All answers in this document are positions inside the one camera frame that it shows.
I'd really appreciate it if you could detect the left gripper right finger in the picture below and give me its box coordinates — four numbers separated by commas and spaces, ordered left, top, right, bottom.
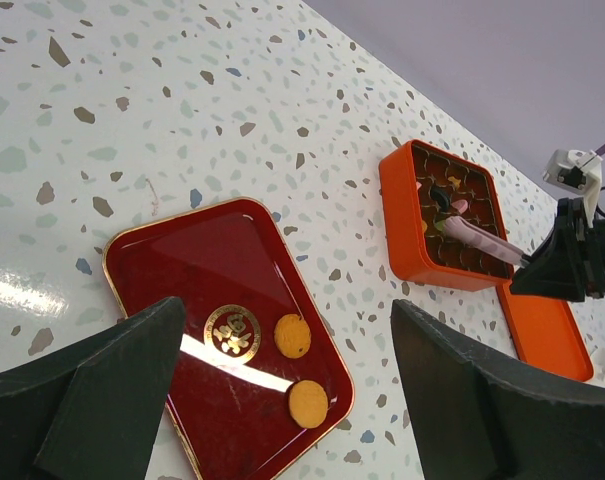
390, 300, 605, 479

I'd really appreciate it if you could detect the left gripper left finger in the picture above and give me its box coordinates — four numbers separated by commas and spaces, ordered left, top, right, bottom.
0, 297, 186, 479

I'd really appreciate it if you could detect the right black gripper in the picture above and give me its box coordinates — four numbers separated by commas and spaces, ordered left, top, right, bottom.
509, 198, 605, 301

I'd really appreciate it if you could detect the orange flower cookie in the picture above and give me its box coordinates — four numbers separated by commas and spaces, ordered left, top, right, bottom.
447, 176, 461, 190

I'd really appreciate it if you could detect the black cookie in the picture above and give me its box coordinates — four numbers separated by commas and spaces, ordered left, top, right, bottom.
429, 186, 451, 212

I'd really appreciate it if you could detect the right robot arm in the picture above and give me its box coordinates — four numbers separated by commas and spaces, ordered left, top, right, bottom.
509, 198, 605, 302

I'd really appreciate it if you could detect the orange box lid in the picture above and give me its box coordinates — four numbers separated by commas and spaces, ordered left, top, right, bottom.
496, 284, 594, 382

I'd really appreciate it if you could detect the white crumpled plastic bag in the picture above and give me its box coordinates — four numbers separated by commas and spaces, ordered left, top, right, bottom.
590, 347, 605, 378

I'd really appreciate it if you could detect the orange compartment cookie box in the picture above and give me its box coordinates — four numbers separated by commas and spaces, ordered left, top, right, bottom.
379, 140, 514, 291

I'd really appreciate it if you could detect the red cookie tray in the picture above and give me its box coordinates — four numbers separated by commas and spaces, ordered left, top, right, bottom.
103, 198, 354, 479

